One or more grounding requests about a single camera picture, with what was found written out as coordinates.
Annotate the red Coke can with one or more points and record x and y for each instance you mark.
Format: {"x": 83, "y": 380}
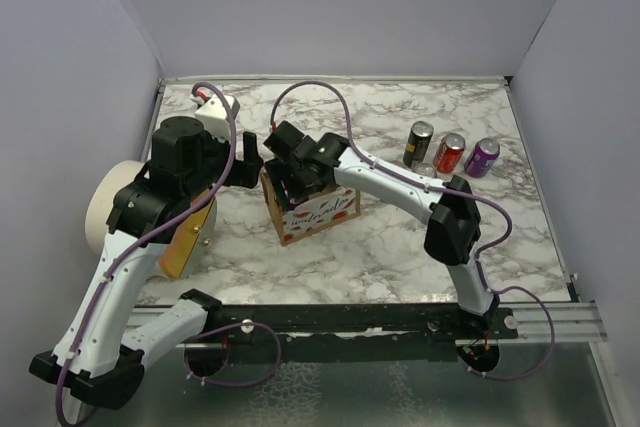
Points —
{"x": 425, "y": 169}
{"x": 449, "y": 153}

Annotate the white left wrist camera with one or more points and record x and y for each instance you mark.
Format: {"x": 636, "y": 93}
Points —
{"x": 211, "y": 113}

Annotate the purple Fanta can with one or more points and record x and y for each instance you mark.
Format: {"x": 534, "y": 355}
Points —
{"x": 482, "y": 157}

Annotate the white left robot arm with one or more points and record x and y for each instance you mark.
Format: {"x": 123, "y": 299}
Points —
{"x": 96, "y": 360}

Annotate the aluminium frame rail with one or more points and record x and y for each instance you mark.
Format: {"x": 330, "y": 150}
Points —
{"x": 573, "y": 322}

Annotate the black mounting rail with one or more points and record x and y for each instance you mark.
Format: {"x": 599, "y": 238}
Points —
{"x": 331, "y": 333}

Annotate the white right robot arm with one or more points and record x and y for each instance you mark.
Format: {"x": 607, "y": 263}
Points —
{"x": 447, "y": 209}

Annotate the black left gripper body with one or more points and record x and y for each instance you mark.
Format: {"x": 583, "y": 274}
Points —
{"x": 216, "y": 164}

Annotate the black soda can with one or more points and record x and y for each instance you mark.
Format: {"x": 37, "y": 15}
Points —
{"x": 419, "y": 139}

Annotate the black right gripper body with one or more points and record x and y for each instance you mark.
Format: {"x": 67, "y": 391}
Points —
{"x": 288, "y": 184}

